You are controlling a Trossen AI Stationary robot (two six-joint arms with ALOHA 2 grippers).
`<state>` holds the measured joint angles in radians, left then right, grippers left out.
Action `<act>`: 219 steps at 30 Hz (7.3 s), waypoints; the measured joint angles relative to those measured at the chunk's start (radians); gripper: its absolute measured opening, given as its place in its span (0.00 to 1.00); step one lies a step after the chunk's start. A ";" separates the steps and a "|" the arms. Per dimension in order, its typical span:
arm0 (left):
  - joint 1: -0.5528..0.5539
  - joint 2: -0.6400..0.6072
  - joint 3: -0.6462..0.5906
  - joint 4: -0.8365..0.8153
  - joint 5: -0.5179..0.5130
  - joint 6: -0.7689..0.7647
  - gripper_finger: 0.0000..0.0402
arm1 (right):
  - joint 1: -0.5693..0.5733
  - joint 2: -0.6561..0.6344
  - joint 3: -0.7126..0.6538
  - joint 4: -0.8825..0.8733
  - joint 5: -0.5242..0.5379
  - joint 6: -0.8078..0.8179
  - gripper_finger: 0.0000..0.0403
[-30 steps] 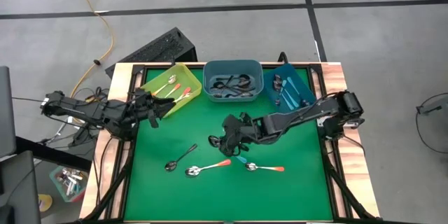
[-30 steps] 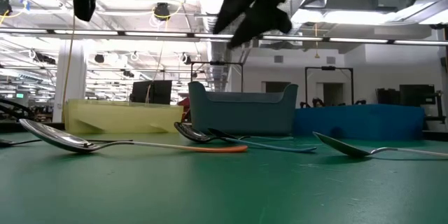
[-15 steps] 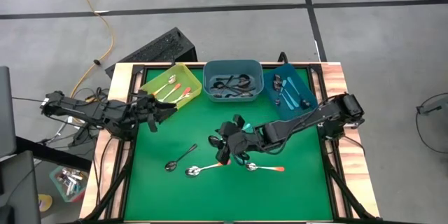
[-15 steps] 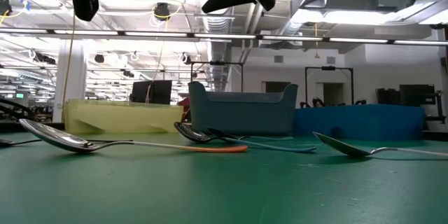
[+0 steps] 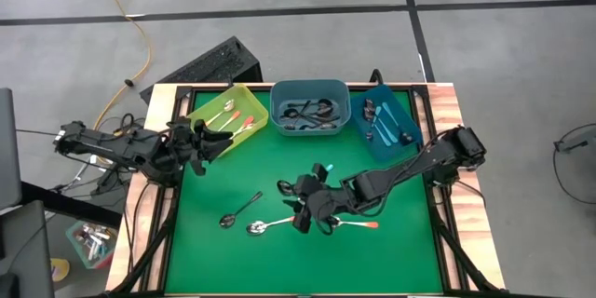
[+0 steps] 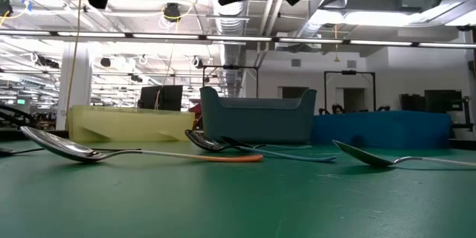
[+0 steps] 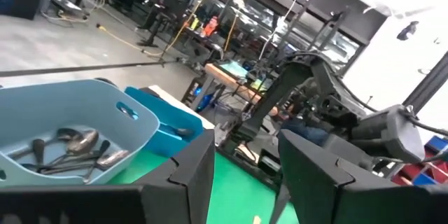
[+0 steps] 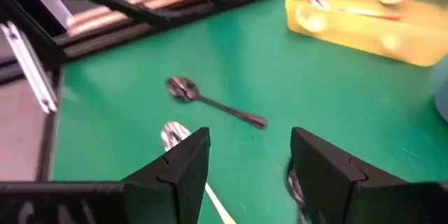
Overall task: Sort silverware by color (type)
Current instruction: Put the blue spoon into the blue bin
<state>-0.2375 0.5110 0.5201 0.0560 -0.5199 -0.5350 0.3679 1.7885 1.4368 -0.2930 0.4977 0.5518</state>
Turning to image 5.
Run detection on yellow-green plastic bin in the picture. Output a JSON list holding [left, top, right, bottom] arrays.
[[184, 83, 270, 159]]

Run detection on yellow hanging cable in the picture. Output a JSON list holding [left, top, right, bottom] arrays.
[[85, 0, 154, 130]]

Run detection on yellow disc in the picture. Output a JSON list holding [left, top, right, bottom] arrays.
[[49, 257, 71, 283]]

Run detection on black cable loop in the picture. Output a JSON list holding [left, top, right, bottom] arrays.
[[552, 123, 596, 206]]

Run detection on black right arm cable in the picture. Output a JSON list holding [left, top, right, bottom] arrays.
[[316, 132, 443, 238]]

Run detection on large orange-handled silver spoon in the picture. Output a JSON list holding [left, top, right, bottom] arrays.
[[245, 216, 298, 237]]

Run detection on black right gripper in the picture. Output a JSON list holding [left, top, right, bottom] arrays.
[[291, 174, 348, 235]]

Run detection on blue plastic bin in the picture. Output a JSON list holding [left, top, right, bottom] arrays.
[[349, 83, 425, 163]]

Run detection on black table brace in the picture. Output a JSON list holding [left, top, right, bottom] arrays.
[[110, 185, 182, 295], [428, 185, 502, 293]]

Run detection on long blue spoon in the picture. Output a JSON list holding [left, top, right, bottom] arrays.
[[364, 109, 397, 145]]

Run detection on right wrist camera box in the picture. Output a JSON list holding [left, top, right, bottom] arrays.
[[310, 162, 330, 182]]

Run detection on black floor beam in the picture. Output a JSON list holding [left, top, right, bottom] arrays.
[[18, 180, 123, 229]]

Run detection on black table rail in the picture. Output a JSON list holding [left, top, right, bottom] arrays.
[[157, 82, 452, 297]]

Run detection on grey stand foot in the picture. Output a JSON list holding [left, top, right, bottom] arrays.
[[553, 126, 596, 154]]

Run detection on white cable bundle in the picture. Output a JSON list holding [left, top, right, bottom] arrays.
[[69, 153, 111, 192]]

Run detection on wooden-framed green table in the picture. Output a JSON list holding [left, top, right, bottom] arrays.
[[105, 82, 508, 295]]

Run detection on small blue-handled silver spoon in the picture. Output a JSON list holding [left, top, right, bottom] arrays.
[[365, 105, 383, 142]]

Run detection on large black spoon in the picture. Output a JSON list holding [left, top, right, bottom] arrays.
[[297, 104, 335, 120]]

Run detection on grey-blue plastic bin with handles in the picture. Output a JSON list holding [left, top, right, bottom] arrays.
[[269, 78, 352, 137]]

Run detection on black perforated metal case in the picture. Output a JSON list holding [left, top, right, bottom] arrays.
[[139, 35, 264, 105]]

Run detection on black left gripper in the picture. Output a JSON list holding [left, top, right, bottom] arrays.
[[167, 118, 234, 178]]

